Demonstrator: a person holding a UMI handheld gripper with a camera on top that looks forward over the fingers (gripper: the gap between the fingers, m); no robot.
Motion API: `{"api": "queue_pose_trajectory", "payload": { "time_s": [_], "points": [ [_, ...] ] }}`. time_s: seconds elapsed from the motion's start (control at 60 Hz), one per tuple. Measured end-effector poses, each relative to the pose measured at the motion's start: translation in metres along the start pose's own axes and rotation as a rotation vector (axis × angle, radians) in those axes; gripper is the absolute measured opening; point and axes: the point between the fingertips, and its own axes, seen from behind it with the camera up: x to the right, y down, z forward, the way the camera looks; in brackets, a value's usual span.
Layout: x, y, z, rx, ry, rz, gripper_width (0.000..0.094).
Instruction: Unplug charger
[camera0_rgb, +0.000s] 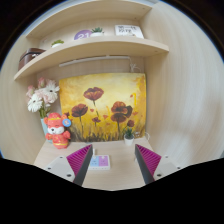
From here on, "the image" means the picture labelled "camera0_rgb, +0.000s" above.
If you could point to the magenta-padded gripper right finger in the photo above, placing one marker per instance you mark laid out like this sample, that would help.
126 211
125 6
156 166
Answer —
149 161

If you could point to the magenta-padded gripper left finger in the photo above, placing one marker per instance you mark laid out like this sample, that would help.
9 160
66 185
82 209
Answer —
78 161

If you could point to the pastel multicolour power strip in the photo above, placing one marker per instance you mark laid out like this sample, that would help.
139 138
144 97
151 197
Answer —
100 162

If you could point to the small potted green plant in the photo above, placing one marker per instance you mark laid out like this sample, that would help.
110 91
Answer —
128 138

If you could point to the red plush toy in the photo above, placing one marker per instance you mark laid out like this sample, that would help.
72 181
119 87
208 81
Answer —
58 131

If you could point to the yellow poppy flower painting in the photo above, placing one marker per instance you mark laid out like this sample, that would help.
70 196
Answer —
103 100

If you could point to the pink white flowers in vase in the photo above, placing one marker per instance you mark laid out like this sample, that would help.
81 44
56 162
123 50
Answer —
43 95

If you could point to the white light bar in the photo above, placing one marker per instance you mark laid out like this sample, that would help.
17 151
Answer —
95 60

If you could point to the wooden wall shelf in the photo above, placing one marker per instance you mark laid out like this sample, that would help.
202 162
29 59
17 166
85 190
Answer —
93 46

